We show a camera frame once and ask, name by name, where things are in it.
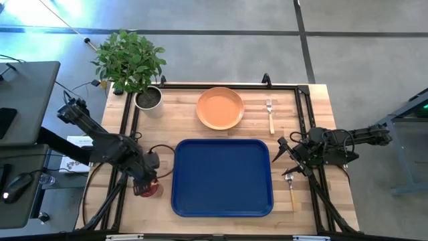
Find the black looped cable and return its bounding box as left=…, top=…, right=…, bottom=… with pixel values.
left=148, top=143, right=177, bottom=180

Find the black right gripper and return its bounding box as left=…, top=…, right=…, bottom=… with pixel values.
left=272, top=135, right=322, bottom=177

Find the metal spoon with wooden handle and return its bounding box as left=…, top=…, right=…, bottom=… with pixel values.
left=284, top=172, right=298, bottom=213

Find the long black cable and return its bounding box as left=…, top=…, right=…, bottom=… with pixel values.
left=81, top=161, right=105, bottom=227

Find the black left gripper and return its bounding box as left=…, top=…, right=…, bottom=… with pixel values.
left=128, top=157, right=160, bottom=197

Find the white printed box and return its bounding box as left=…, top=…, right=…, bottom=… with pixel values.
left=58, top=135, right=95, bottom=174

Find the thin stick with black ball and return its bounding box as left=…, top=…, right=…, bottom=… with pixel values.
left=37, top=0, right=98, bottom=52

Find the grey desk top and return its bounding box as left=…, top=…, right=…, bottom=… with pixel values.
left=0, top=60, right=62, bottom=147
left=0, top=143, right=50, bottom=230

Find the black metal table frame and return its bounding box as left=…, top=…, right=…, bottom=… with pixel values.
left=74, top=81, right=360, bottom=236

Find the clear plastic bottle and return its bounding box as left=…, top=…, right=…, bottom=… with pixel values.
left=39, top=173, right=56, bottom=187

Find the white plant pot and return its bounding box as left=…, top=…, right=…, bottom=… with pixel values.
left=133, top=85, right=165, bottom=119

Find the black computer mouse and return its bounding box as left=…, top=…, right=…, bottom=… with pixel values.
left=1, top=172, right=34, bottom=204

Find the orange plate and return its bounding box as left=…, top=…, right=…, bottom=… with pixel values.
left=196, top=86, right=245, bottom=131

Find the red faceted plastic cup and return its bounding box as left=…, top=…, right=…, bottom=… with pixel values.
left=138, top=179, right=161, bottom=199

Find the metal fork with wooden handle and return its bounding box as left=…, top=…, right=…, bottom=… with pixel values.
left=265, top=98, right=276, bottom=135

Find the green leafy plant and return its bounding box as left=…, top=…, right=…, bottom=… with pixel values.
left=90, top=29, right=167, bottom=95

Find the blue plastic tray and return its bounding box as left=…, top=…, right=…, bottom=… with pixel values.
left=171, top=138, right=275, bottom=218

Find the black phone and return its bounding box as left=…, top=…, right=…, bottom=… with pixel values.
left=0, top=107, right=18, bottom=141

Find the grey metal cart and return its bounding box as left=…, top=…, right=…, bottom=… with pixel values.
left=377, top=88, right=428, bottom=196

